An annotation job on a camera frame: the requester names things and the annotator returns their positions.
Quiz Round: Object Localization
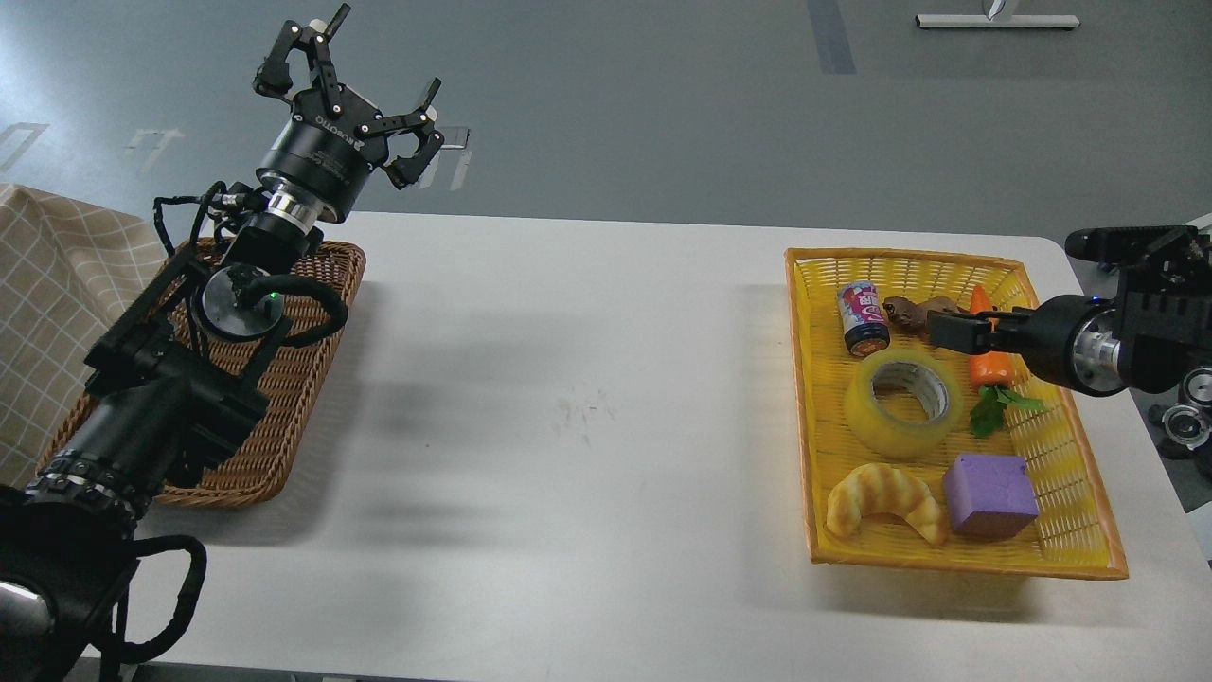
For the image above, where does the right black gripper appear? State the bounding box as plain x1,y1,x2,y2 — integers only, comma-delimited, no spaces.
926,296,1127,397

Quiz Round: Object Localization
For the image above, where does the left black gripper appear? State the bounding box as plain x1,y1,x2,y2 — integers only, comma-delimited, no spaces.
252,2,445,224

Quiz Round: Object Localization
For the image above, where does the yellow tape roll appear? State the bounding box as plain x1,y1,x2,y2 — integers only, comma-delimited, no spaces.
844,349,966,458

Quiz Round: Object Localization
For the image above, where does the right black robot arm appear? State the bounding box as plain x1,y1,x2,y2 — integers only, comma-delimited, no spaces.
927,224,1211,476

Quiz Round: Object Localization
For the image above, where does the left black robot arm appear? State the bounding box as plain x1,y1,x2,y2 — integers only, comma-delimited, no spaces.
2,4,445,681

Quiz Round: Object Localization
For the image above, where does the orange toy carrot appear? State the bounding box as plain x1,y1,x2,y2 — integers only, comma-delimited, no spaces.
966,283,1047,439

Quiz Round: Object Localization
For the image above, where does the brown toy animal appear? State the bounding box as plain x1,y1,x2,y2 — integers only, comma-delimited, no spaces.
882,296,970,338

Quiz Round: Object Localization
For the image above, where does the small drink can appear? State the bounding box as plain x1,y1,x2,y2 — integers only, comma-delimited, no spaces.
836,280,890,359

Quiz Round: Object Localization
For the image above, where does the yellow plastic basket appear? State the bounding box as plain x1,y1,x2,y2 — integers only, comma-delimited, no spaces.
785,247,1130,580

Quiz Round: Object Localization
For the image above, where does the purple foam block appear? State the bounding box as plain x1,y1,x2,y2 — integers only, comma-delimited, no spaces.
943,453,1040,539

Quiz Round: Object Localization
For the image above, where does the toy croissant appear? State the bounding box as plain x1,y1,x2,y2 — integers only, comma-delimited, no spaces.
827,463,951,548

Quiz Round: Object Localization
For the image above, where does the brown wicker basket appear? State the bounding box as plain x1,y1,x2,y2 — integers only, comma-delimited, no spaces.
36,241,366,509

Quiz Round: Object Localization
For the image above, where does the beige checkered cloth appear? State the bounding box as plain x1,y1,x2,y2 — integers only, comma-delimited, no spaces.
1,183,166,487

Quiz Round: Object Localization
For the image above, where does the white stand base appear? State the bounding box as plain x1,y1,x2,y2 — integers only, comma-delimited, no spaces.
914,1,1081,31

